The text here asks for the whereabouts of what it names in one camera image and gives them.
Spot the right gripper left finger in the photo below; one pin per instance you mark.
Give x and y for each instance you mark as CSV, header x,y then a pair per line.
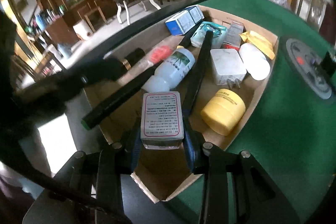
x,y
132,146

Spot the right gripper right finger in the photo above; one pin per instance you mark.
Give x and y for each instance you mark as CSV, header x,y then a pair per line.
x,y
193,147

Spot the white red-bordered box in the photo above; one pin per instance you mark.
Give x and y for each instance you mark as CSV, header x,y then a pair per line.
x,y
161,121

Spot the yellow cream jar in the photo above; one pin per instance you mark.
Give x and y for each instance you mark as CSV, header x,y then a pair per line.
x,y
223,111

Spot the white plastic bottle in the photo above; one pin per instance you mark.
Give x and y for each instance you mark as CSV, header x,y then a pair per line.
x,y
171,72

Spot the white power adapter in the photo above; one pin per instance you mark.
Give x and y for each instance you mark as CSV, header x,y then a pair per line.
x,y
228,68

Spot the cardboard box tray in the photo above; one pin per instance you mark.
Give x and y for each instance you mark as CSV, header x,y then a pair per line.
x,y
163,174

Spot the long black tube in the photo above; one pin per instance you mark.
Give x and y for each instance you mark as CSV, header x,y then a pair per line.
x,y
197,75

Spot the red cap item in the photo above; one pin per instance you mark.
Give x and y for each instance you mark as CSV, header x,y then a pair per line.
x,y
159,53

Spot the white oval case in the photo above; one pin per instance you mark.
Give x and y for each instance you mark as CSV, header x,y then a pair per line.
x,y
254,61

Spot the grey small carton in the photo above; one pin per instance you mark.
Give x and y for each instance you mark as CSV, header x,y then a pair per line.
x,y
232,39

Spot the yellow packet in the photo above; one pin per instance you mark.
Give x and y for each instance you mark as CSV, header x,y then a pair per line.
x,y
260,42

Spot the blue white carton box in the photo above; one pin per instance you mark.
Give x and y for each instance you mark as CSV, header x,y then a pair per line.
x,y
183,21

